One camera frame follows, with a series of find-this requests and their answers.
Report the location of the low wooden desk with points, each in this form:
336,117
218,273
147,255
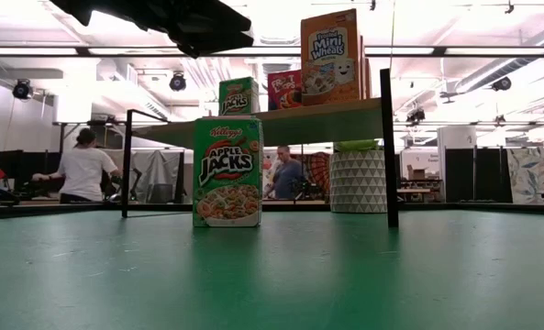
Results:
411,191

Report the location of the black monitor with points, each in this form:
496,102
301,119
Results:
17,165

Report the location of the orange patterned cloth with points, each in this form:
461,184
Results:
321,167

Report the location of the black rig frame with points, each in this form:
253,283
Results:
459,207

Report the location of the black ceiling camera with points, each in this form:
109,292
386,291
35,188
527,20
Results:
416,115
502,84
177,83
22,90

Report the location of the green table mat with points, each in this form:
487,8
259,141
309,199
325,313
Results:
299,284

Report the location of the wooden shelf with black frame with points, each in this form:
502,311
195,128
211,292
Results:
317,124

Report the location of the person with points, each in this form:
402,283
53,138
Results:
83,172
285,176

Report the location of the leaf patterned cloth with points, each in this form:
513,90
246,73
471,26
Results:
535,176

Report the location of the green plant in patterned pot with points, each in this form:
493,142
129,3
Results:
358,183

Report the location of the dark office chair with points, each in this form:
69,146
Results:
161,193

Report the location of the green Apple Jacks box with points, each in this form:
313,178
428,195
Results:
236,98
228,183

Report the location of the small black desk robot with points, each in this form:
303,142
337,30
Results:
301,187

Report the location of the black partition panels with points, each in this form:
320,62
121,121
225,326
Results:
478,176

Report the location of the orange Frosted Mini Wheats box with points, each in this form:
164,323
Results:
367,78
329,59

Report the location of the grey hanging cloth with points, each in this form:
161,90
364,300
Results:
154,165

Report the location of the red Froot Loops box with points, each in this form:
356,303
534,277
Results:
283,91

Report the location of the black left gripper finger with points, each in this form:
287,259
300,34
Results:
212,32

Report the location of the cardboard box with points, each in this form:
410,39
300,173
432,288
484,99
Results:
417,173

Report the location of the white pillar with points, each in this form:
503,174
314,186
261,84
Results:
457,137

